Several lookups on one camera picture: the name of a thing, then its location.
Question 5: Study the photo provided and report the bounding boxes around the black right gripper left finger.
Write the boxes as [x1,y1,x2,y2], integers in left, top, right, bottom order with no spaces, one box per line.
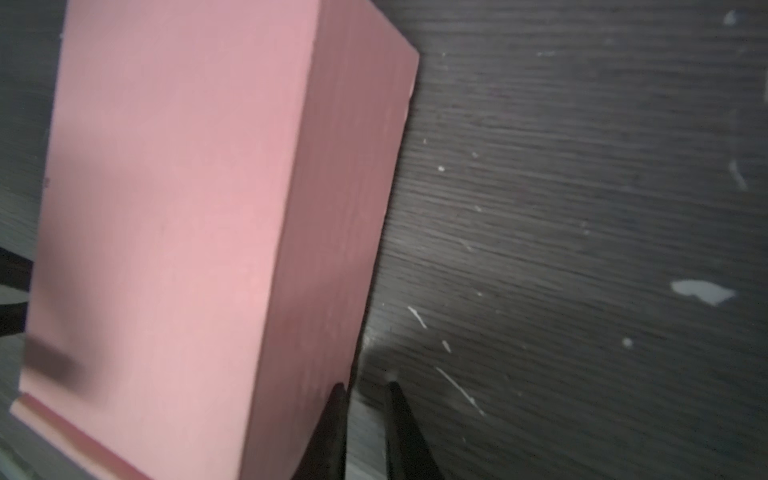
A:
[292,383,348,480]

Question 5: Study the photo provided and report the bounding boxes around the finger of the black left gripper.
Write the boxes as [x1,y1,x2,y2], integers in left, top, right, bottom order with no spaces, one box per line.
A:
[0,247,34,337]

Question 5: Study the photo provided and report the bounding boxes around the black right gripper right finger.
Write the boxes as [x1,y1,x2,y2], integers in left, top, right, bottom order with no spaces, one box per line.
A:
[384,381,444,480]

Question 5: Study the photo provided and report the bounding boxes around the pink cardboard box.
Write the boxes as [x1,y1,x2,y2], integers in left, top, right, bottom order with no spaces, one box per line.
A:
[12,1,419,479]

